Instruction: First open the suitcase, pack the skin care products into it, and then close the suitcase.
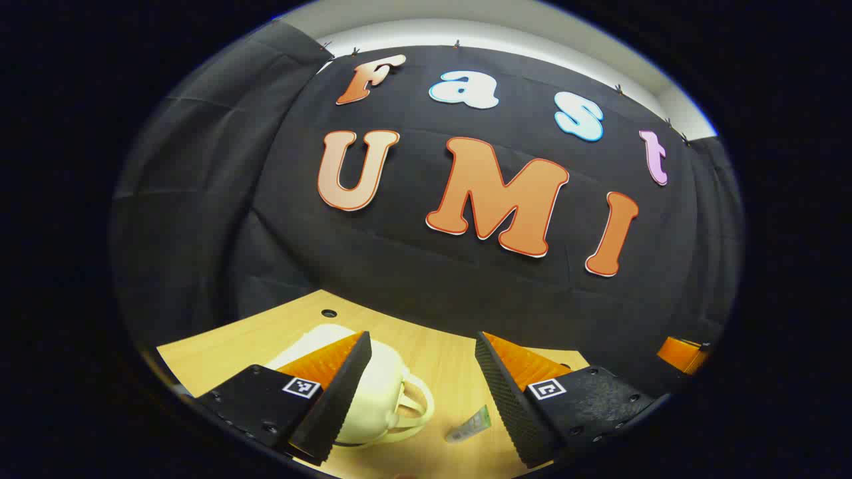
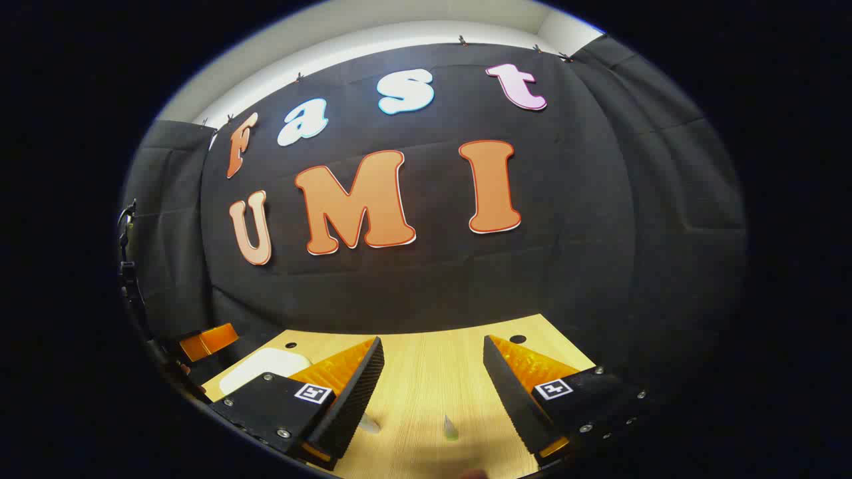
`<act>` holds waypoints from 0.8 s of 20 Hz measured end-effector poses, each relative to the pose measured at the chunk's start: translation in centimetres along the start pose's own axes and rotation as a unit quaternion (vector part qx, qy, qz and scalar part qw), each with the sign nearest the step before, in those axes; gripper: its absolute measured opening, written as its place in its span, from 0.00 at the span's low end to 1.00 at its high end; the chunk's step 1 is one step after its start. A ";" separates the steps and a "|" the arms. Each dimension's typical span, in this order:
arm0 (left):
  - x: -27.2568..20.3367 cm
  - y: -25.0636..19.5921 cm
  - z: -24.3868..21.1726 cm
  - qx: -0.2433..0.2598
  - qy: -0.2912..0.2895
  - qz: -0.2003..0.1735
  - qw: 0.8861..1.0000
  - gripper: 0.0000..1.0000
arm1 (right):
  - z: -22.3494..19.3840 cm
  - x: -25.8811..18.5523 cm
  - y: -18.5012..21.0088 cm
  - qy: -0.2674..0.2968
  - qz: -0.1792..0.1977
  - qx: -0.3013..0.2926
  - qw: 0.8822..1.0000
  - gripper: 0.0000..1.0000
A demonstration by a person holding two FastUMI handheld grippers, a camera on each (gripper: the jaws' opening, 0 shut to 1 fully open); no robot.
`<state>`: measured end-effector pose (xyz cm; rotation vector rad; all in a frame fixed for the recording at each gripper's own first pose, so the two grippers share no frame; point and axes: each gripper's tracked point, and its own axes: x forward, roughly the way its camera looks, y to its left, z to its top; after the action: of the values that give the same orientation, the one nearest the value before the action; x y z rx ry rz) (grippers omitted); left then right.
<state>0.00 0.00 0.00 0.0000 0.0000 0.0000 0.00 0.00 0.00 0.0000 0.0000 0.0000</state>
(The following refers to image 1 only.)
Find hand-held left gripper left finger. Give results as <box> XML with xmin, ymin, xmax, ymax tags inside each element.
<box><xmin>195</xmin><ymin>331</ymin><xmax>372</xmax><ymax>466</ymax></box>

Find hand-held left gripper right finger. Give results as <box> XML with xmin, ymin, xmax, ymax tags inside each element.
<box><xmin>475</xmin><ymin>331</ymin><xmax>660</xmax><ymax>470</ymax></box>

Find pale yellow suitcase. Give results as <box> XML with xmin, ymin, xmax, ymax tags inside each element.
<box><xmin>265</xmin><ymin>324</ymin><xmax>435</xmax><ymax>448</ymax></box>

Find large white green-label tube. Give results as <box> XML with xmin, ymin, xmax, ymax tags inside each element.
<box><xmin>445</xmin><ymin>405</ymin><xmax>493</xmax><ymax>444</ymax></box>

